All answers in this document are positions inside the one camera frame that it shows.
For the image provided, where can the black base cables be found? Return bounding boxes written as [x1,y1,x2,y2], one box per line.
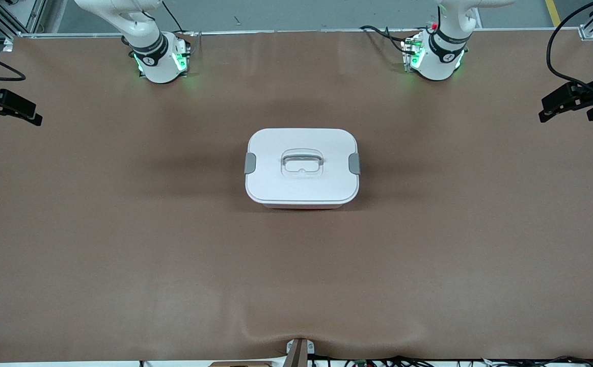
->
[359,24,419,54]

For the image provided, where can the white box lid grey latches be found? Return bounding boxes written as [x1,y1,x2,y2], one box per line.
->
[245,128,361,209]

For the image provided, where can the brown table mat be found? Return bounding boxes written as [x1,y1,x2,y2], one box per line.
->
[0,28,593,363]

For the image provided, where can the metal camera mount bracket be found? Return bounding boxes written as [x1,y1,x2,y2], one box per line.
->
[285,337,315,367]

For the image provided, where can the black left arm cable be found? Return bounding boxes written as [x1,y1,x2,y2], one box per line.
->
[546,0,593,95]

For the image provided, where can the thin black base cable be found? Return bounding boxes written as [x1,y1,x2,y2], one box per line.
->
[161,0,191,36]

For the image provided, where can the aluminium frame profiles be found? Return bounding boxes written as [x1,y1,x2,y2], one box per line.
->
[0,0,47,51]

